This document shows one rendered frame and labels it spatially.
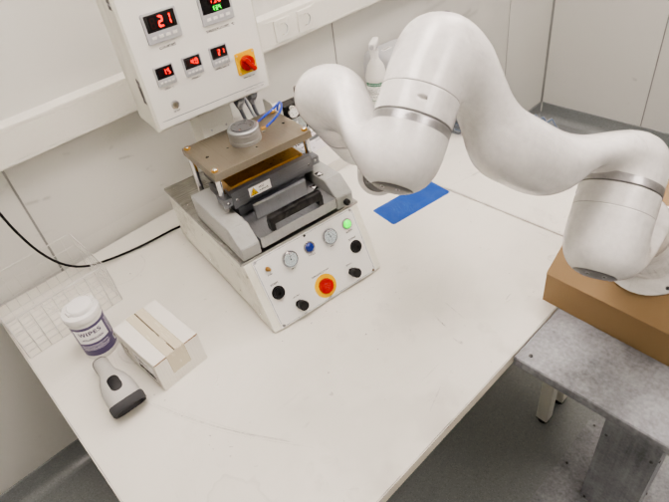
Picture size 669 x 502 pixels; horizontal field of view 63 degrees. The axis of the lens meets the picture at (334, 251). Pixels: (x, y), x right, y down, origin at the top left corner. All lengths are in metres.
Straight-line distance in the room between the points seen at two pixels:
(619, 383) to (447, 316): 0.38
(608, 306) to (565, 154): 0.57
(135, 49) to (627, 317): 1.21
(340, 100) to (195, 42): 0.75
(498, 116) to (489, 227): 0.89
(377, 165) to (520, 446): 1.51
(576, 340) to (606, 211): 0.50
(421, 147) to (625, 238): 0.37
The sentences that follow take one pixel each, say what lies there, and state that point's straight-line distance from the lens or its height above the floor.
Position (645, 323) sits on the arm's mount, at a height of 0.84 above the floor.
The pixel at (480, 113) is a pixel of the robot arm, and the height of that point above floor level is 1.41.
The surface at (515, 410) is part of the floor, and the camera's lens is 2.10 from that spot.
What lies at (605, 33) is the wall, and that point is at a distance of 3.45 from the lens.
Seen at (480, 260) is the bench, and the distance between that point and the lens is 1.49.
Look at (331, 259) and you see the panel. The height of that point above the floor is 0.84.
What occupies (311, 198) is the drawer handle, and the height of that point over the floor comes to 1.00.
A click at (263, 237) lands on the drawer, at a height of 0.97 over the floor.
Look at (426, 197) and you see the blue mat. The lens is 1.71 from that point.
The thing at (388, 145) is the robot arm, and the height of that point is 1.42.
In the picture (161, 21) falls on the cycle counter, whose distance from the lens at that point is 1.37.
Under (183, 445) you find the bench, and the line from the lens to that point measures 1.24.
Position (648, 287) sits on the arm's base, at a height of 0.89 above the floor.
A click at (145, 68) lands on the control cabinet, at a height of 1.31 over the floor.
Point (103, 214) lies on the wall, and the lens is 1.82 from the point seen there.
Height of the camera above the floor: 1.74
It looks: 40 degrees down
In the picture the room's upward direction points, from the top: 9 degrees counter-clockwise
